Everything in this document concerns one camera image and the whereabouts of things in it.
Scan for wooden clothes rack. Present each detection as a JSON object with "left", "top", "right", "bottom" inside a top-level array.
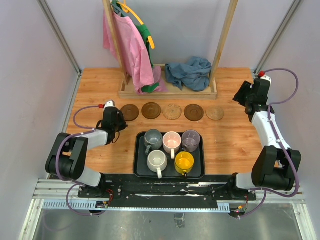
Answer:
[{"left": 103, "top": 0, "right": 238, "bottom": 100}]

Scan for blue crumpled cloth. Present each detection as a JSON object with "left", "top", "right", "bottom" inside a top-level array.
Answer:
[{"left": 164, "top": 56, "right": 212, "bottom": 92}]

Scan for woven rattan coaster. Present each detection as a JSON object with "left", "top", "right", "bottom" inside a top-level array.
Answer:
[{"left": 162, "top": 103, "right": 182, "bottom": 120}]

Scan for purple glass cup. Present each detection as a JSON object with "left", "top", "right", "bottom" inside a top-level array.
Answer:
[{"left": 181, "top": 129, "right": 201, "bottom": 153}]

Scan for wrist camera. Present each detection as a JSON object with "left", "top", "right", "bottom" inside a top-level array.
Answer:
[
  {"left": 103, "top": 100, "right": 115, "bottom": 109},
  {"left": 260, "top": 75, "right": 272, "bottom": 83}
]

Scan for yellow glass mug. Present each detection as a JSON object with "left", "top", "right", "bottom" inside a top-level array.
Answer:
[{"left": 174, "top": 151, "right": 195, "bottom": 177}]

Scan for grey slotted cable duct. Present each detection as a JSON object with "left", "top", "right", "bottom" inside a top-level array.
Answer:
[{"left": 42, "top": 199, "right": 231, "bottom": 213}]

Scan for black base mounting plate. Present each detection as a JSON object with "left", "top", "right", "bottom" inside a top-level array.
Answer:
[{"left": 78, "top": 174, "right": 256, "bottom": 201}]

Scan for yellow clothes hanger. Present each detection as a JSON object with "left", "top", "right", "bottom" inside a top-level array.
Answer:
[{"left": 118, "top": 0, "right": 156, "bottom": 50}]

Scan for grey ceramic mug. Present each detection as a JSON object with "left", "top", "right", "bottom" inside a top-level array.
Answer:
[{"left": 144, "top": 129, "right": 163, "bottom": 156}]

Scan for brown wooden coaster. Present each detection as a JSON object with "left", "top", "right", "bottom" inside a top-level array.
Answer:
[
  {"left": 141, "top": 102, "right": 162, "bottom": 120},
  {"left": 184, "top": 104, "right": 204, "bottom": 122}
]

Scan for pink ceramic mug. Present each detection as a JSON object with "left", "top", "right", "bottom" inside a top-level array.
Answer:
[{"left": 162, "top": 131, "right": 182, "bottom": 160}]

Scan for green garment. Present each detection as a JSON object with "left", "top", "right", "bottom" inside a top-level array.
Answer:
[{"left": 111, "top": 0, "right": 160, "bottom": 94}]

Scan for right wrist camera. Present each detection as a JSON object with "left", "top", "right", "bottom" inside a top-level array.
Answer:
[{"left": 260, "top": 75, "right": 272, "bottom": 83}]

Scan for black plastic tray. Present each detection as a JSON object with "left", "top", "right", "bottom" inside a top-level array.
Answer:
[{"left": 133, "top": 131, "right": 205, "bottom": 180}]

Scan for pink shirt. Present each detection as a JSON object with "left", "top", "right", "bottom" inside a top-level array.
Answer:
[{"left": 113, "top": 12, "right": 168, "bottom": 94}]

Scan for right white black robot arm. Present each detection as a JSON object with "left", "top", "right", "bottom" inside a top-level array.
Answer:
[{"left": 226, "top": 75, "right": 302, "bottom": 200}]

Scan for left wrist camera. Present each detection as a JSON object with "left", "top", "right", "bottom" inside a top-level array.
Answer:
[{"left": 103, "top": 100, "right": 115, "bottom": 109}]

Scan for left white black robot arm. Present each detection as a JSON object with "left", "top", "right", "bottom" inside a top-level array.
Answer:
[{"left": 45, "top": 106, "right": 128, "bottom": 198}]

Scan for white ceramic mug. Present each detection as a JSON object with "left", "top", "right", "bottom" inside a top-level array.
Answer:
[{"left": 147, "top": 150, "right": 168, "bottom": 179}]

